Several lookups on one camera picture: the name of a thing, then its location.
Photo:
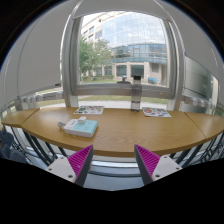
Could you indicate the wooden curved table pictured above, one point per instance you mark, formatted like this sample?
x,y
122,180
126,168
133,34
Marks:
x,y
119,130

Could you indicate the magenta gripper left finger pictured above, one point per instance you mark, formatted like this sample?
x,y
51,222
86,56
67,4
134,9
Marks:
x,y
73,168

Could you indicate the white and teal power strip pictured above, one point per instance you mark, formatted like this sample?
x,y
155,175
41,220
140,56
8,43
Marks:
x,y
86,129

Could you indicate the colourful sticker sheet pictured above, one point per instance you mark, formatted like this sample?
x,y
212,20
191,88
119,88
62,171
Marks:
x,y
155,112
90,110

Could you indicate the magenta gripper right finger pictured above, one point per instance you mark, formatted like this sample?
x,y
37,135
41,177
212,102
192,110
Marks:
x,y
152,166

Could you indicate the colourful sticker sheet left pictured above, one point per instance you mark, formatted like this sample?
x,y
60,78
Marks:
x,y
90,110

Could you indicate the grey chair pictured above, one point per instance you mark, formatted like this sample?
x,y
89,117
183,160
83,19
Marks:
x,y
6,150

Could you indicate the white charger plug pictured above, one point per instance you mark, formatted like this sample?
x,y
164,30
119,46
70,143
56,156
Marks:
x,y
82,119

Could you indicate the small grey device on sill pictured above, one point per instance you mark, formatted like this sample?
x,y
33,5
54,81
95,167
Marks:
x,y
123,80

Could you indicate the white window frame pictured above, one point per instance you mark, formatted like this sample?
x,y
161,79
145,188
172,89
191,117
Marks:
x,y
104,40

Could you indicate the clear water bottle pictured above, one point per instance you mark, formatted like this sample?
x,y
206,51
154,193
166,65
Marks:
x,y
136,93

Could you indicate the colourful sticker sheet right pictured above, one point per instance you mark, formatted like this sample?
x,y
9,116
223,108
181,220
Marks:
x,y
155,112

